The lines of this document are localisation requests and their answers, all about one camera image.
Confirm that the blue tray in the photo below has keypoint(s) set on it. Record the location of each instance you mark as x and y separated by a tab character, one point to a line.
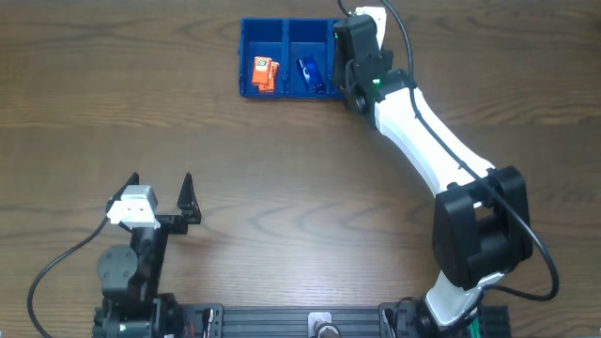
263	33

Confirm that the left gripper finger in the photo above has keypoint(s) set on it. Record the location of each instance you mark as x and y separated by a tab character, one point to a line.
190	204
131	180

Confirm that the blue candy pack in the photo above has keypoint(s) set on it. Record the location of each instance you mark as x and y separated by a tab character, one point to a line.
302	72
317	77

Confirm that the orange candy box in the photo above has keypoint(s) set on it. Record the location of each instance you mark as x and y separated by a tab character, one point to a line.
260	70
273	77

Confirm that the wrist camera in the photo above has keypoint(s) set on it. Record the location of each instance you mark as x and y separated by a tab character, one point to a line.
373	16
134	206

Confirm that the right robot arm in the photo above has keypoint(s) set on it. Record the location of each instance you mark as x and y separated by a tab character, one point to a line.
422	136

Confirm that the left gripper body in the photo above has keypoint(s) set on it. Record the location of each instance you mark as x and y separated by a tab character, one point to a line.
174	224

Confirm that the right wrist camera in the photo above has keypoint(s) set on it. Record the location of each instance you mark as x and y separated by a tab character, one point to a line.
373	16

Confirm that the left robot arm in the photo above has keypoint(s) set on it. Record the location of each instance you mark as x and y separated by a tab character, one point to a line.
117	267

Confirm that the mounting rail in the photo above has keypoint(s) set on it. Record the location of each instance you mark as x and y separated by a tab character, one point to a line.
272	321

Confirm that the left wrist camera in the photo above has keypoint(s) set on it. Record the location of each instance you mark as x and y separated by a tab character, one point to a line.
134	206

